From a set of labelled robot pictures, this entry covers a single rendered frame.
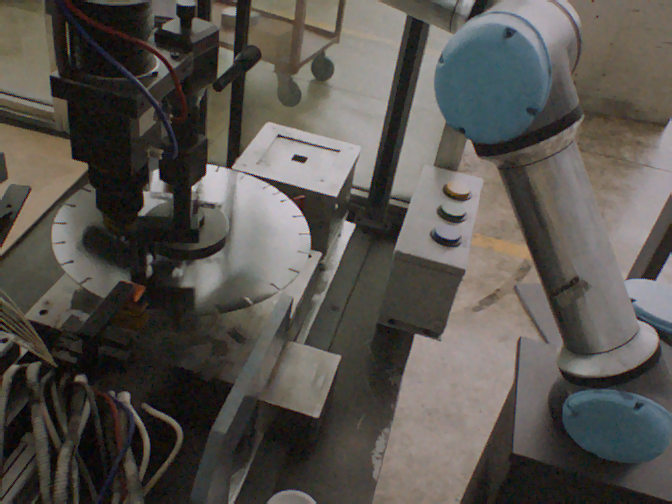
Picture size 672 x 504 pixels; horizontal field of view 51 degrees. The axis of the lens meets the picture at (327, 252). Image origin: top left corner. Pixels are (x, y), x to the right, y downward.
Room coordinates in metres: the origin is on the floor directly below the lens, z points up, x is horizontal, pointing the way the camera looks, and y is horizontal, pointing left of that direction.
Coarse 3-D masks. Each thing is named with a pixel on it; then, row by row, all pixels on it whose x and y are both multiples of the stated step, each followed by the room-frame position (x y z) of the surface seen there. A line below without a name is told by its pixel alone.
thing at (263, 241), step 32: (224, 192) 0.84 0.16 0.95; (256, 192) 0.86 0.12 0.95; (96, 224) 0.72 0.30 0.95; (256, 224) 0.78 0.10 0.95; (288, 224) 0.79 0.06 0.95; (64, 256) 0.64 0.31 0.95; (96, 256) 0.65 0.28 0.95; (128, 256) 0.67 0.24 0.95; (160, 256) 0.68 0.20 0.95; (192, 256) 0.69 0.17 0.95; (224, 256) 0.70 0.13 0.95; (256, 256) 0.71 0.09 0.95; (288, 256) 0.72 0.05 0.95; (96, 288) 0.60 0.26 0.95; (160, 288) 0.62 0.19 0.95; (192, 288) 0.63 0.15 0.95; (224, 288) 0.64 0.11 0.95; (256, 288) 0.65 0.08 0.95
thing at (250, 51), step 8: (248, 48) 0.71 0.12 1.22; (256, 48) 0.72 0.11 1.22; (240, 56) 0.70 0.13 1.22; (248, 56) 0.70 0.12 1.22; (256, 56) 0.71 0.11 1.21; (232, 64) 0.69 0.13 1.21; (240, 64) 0.69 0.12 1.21; (248, 64) 0.70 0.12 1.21; (224, 72) 0.67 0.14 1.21; (232, 72) 0.68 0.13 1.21; (240, 72) 0.69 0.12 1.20; (216, 80) 0.66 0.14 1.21; (224, 80) 0.66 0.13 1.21; (232, 80) 0.67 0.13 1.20; (216, 88) 0.65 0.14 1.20; (224, 88) 0.66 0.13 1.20
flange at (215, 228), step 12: (168, 204) 0.77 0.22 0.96; (204, 216) 0.75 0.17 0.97; (216, 216) 0.77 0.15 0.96; (204, 228) 0.73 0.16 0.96; (216, 228) 0.74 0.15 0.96; (228, 228) 0.75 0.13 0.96; (204, 240) 0.71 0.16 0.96; (216, 240) 0.72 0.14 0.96; (180, 252) 0.69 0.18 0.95; (192, 252) 0.69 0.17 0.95
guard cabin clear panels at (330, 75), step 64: (0, 0) 1.29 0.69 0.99; (192, 0) 1.23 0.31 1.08; (256, 0) 1.21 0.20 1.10; (320, 0) 1.19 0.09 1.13; (0, 64) 1.29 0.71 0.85; (256, 64) 1.21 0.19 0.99; (320, 64) 1.19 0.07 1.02; (384, 64) 1.17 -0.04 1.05; (256, 128) 1.21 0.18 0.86; (320, 128) 1.19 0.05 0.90
